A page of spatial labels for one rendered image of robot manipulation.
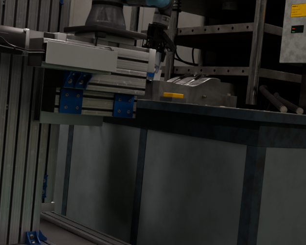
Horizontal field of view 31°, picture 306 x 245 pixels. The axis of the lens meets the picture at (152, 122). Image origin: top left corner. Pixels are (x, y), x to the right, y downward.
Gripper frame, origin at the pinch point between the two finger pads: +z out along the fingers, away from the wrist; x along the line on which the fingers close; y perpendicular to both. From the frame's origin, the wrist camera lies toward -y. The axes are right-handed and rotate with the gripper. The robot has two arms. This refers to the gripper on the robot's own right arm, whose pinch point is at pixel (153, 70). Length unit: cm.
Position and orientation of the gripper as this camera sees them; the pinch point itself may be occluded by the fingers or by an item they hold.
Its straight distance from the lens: 248.0
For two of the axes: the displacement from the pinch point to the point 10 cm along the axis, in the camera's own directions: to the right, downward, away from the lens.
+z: -2.1, 9.8, 0.5
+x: 6.1, 1.7, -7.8
